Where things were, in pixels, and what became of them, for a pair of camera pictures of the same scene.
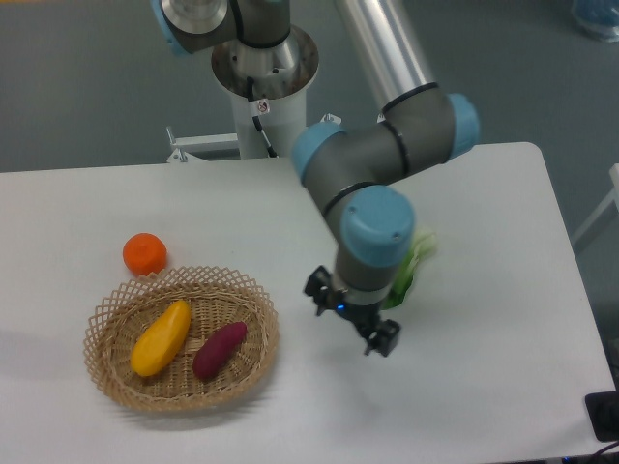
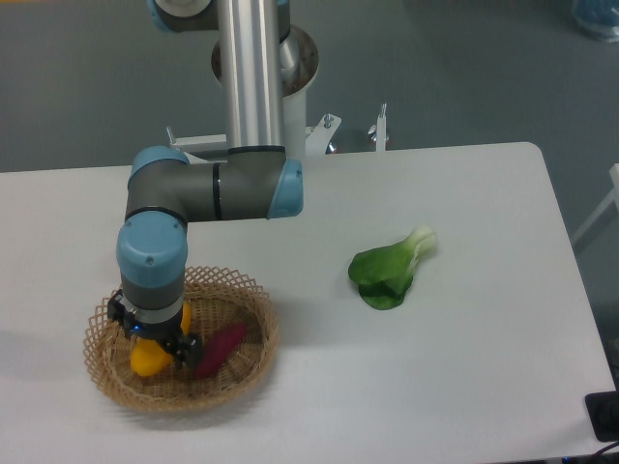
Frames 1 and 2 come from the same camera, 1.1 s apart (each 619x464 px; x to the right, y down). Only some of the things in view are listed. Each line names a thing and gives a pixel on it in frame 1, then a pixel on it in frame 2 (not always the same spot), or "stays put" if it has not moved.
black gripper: (386, 333) → (188, 347)
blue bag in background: (602, 14) stays put
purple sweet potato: (212, 356) stays put
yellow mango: (160, 341) stays put
